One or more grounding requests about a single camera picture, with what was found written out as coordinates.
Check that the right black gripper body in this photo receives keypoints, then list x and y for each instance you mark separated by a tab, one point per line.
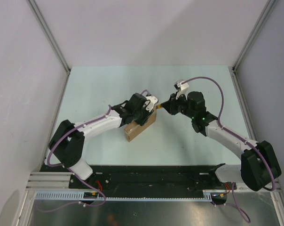
179	105

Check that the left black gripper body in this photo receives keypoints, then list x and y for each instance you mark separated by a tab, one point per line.
141	116

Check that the brown cardboard express box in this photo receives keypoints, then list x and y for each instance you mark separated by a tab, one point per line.
133	129

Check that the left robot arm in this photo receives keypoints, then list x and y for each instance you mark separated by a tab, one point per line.
67	143

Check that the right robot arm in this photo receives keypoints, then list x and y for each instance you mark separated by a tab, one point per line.
259	165

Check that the aluminium extrusion crossbar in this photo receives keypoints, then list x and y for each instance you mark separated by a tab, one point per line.
50	180

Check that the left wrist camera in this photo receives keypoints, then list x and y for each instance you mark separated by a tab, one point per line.
150	102

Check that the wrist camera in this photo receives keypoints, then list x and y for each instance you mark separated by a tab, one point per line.
181	87
150	102

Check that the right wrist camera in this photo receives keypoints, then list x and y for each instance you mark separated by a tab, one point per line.
181	87

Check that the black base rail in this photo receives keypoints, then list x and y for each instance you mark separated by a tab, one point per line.
196	169

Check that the right aluminium frame post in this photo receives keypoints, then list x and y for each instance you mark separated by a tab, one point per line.
265	14

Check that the aluminium frame post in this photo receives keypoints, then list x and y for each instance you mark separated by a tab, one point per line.
48	34
265	14

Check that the left aluminium frame post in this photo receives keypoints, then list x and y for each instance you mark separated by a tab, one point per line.
48	34

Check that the grey slotted cable duct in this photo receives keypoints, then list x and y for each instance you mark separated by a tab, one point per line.
94	196

